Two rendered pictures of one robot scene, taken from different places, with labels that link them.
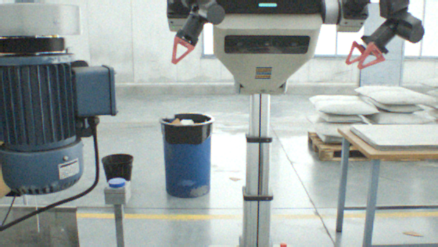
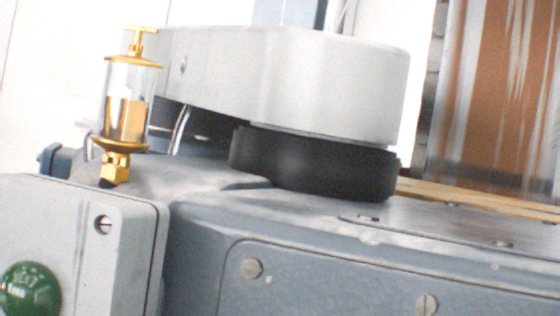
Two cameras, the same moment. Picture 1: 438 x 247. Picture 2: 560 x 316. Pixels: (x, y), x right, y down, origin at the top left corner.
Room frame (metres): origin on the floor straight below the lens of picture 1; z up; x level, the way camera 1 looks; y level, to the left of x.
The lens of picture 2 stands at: (1.66, 0.74, 1.38)
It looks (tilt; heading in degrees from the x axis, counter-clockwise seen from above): 3 degrees down; 200
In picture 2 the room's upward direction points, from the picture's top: 10 degrees clockwise
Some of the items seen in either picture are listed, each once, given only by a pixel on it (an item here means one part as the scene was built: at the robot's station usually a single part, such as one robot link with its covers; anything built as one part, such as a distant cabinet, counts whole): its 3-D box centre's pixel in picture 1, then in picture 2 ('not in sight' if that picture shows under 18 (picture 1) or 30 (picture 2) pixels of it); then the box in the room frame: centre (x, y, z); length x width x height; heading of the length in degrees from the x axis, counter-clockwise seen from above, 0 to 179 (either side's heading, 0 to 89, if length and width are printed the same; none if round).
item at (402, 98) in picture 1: (400, 98); not in sight; (4.27, -2.03, 0.68); 0.66 x 0.42 x 0.13; 87
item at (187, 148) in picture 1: (187, 155); not in sight; (3.33, 0.27, 0.32); 0.51 x 0.48 x 0.65; 0
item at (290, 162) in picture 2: not in sight; (314, 162); (1.04, 0.54, 1.35); 0.09 x 0.09 x 0.03
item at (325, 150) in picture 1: (363, 144); not in sight; (4.52, -1.74, 0.07); 1.20 x 0.82 x 0.14; 88
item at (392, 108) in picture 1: (394, 104); not in sight; (4.52, -2.08, 0.57); 0.66 x 0.43 x 0.13; 0
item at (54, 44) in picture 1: (32, 46); (211, 122); (0.71, 0.34, 1.35); 0.12 x 0.12 x 0.04
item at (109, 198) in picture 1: (117, 192); not in sight; (1.32, 0.36, 0.81); 0.08 x 0.08 x 0.06; 0
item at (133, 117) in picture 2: not in sight; (126, 102); (1.16, 0.48, 1.37); 0.03 x 0.02 x 0.03; 90
